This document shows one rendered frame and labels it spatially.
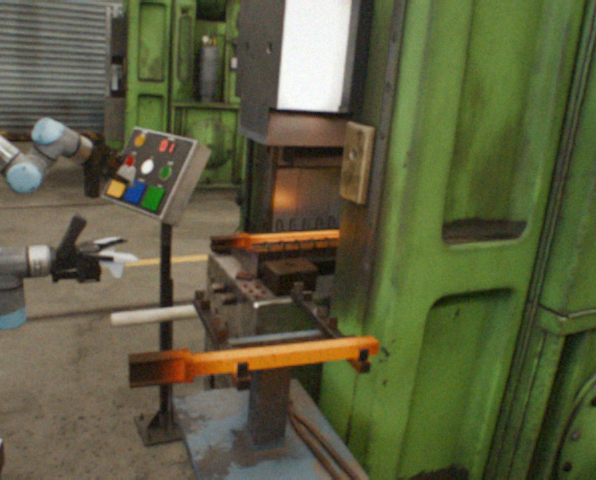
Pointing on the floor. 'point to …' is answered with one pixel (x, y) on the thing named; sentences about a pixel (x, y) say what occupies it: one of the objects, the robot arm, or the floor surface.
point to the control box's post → (165, 307)
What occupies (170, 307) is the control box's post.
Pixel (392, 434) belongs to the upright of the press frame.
